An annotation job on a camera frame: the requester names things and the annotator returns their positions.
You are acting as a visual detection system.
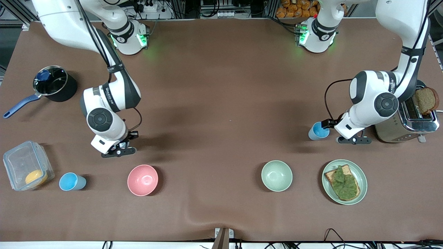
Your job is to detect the metal table clamp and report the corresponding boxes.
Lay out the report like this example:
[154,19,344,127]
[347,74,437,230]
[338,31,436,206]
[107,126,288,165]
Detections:
[214,228,234,249]

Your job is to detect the aluminium frame rail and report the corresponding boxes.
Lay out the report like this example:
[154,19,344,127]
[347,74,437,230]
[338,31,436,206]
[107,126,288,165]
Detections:
[428,33,443,72]

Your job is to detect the bag of orange snacks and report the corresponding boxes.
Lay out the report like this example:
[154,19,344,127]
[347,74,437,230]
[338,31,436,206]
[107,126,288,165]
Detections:
[276,0,320,19]

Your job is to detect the glass lid with blue knob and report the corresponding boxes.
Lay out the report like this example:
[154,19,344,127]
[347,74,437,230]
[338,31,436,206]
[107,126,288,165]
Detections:
[33,65,68,97]

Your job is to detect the brown toast slice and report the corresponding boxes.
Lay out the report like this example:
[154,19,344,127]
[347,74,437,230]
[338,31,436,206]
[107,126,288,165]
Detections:
[324,165,360,201]

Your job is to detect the light blue plastic cup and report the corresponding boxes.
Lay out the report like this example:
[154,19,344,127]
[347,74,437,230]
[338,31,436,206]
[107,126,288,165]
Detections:
[59,172,87,191]
[308,122,331,141]

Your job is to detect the round orange food piece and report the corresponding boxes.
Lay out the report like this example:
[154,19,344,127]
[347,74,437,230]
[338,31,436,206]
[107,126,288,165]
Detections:
[25,169,48,186]

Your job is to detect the pale green round plate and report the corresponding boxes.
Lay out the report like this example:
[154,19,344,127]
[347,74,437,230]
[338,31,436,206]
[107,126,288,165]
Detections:
[322,159,368,205]

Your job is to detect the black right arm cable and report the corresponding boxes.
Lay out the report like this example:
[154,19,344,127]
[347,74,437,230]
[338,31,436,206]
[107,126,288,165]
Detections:
[74,0,143,132]

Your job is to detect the green lettuce leaf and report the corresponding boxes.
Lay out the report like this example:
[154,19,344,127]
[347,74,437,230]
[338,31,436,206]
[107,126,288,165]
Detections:
[332,166,359,200]

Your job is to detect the black looped floor cable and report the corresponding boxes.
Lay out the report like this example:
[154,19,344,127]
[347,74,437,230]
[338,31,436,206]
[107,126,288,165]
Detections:
[324,228,347,247]

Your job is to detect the pale green bowl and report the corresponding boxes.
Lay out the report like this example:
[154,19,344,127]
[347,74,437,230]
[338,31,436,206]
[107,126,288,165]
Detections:
[261,160,293,192]

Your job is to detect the brown tablecloth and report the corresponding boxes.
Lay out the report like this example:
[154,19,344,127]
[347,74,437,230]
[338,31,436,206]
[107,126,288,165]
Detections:
[0,17,443,242]

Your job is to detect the black pot with blue handle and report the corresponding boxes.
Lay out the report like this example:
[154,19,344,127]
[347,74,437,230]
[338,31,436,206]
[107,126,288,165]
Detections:
[3,65,78,119]

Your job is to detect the beige and chrome toaster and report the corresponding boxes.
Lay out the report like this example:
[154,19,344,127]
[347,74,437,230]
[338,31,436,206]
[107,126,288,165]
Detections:
[375,80,441,143]

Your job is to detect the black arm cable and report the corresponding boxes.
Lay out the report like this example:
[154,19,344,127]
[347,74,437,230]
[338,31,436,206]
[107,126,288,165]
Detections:
[324,0,432,121]
[74,0,143,132]

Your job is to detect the white power strip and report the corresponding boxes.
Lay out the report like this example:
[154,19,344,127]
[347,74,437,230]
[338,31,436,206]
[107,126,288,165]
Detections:
[141,1,160,13]
[208,10,236,18]

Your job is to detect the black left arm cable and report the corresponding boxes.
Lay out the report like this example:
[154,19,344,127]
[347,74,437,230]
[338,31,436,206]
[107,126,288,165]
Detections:
[324,0,432,121]

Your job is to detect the clear plastic storage container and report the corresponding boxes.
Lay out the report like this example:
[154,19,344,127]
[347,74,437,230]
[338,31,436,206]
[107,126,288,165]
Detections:
[3,140,55,192]

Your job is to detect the thick brown bread slice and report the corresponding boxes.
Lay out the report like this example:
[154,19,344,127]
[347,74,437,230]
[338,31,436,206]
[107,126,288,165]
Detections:
[414,87,440,116]

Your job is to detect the pink bowl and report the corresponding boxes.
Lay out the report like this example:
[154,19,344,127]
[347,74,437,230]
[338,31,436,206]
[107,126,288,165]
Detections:
[127,164,159,196]

